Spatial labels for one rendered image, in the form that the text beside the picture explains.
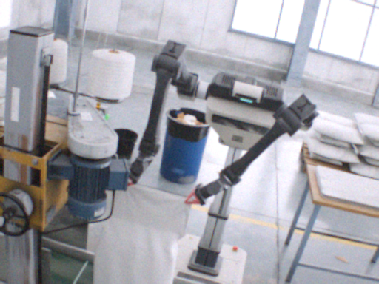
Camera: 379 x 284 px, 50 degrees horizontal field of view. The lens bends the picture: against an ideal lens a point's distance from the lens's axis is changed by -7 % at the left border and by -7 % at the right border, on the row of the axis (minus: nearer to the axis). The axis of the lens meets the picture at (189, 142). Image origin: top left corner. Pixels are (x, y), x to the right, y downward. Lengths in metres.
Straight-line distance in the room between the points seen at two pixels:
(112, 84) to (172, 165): 2.74
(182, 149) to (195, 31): 5.99
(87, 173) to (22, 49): 0.49
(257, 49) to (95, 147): 8.47
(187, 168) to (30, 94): 2.93
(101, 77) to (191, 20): 8.34
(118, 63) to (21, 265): 0.91
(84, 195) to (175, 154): 2.64
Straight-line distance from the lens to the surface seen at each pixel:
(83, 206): 1.60
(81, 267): 2.51
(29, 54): 1.43
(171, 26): 9.93
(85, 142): 1.47
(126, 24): 10.20
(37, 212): 1.64
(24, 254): 1.80
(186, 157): 4.15
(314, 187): 3.15
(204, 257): 2.77
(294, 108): 1.61
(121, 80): 1.55
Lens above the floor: 2.03
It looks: 22 degrees down
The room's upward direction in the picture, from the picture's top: 12 degrees clockwise
